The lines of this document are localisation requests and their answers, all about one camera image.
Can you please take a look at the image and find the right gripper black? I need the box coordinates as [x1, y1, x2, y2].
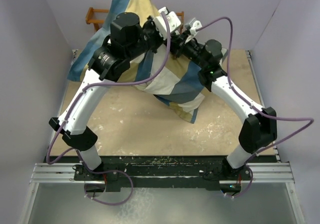
[165, 29, 208, 69]

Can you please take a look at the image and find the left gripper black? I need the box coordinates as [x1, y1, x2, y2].
[125, 15, 168, 62]

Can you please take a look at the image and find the patchwork pillowcase blue beige white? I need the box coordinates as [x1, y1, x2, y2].
[66, 0, 228, 124]

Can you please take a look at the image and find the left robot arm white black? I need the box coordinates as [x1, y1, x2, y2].
[49, 11, 174, 180]

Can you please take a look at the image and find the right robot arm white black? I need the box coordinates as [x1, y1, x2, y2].
[170, 32, 277, 180]

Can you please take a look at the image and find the orange wooden rack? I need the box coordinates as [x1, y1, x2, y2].
[85, 6, 185, 32]

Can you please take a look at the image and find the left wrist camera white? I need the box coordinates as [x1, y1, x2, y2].
[152, 6, 182, 40]

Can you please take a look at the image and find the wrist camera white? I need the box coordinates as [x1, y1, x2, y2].
[152, 6, 182, 40]
[184, 17, 202, 43]

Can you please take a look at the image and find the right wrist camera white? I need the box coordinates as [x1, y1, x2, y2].
[184, 17, 202, 43]

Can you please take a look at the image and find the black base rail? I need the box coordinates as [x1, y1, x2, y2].
[72, 156, 251, 193]

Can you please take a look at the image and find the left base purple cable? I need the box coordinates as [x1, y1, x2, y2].
[83, 170, 134, 205]

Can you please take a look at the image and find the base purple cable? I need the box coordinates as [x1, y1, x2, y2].
[223, 165, 254, 201]
[83, 170, 134, 205]

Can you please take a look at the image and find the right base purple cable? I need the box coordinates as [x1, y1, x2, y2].
[223, 165, 254, 201]

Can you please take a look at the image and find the aluminium frame rail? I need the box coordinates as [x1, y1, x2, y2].
[30, 163, 294, 184]

